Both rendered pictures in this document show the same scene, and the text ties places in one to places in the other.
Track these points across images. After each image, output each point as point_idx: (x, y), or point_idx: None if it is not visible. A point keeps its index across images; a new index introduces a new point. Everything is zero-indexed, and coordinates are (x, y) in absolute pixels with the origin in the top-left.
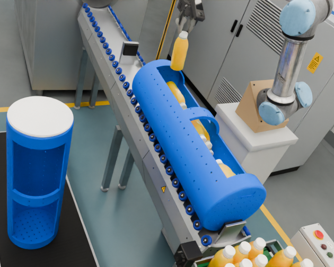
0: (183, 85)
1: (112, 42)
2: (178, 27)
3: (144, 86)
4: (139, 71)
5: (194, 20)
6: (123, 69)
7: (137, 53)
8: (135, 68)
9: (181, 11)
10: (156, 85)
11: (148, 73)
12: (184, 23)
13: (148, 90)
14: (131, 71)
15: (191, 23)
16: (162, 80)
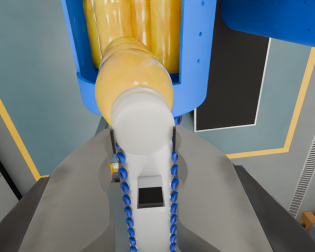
0: (80, 69)
1: (155, 218)
2: (215, 146)
3: (212, 38)
4: (205, 95)
5: (42, 238)
6: (159, 163)
7: (128, 197)
8: (136, 168)
9: None
10: (205, 3)
11: (200, 69)
12: (192, 183)
13: (214, 10)
14: (147, 160)
15: (90, 192)
16: (188, 11)
